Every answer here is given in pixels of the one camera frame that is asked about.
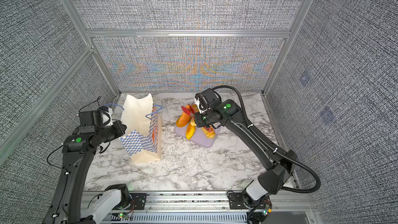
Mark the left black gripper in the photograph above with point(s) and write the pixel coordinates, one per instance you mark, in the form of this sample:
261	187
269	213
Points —
121	128

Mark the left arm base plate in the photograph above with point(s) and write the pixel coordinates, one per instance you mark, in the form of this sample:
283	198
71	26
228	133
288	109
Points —
136	201

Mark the red kitchen tongs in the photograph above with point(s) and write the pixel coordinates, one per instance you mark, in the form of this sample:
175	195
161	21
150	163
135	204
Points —
190	112

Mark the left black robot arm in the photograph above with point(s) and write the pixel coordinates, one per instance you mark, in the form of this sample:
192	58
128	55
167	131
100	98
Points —
78	151

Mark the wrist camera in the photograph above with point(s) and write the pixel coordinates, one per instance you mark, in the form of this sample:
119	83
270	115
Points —
97	118
207	101

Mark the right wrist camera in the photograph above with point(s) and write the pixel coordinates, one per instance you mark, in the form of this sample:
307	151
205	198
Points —
207	101

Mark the ridged yellow spiral bread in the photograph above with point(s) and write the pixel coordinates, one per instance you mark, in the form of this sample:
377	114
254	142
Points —
209	133

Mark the blue checkered paper bag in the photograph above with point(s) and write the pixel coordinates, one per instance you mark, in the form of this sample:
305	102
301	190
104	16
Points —
142	141

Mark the lilac plastic tray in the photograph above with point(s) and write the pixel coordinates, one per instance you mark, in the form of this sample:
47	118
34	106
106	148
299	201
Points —
199	137

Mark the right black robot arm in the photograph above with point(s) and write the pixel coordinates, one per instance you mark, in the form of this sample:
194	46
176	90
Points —
277	170

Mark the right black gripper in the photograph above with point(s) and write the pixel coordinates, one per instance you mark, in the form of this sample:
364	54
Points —
200	123

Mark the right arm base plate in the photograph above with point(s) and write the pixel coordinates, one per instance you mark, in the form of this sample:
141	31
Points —
236	200

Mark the long orange baguette bread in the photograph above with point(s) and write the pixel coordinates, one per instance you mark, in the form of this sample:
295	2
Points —
183	120

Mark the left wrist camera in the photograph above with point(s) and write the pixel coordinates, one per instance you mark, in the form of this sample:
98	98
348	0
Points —
97	118

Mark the aluminium front rail frame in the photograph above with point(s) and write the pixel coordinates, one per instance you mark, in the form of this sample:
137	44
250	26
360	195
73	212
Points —
208	207

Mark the dark orange oval bread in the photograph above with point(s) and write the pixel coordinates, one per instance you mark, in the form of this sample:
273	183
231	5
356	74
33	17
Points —
194	108

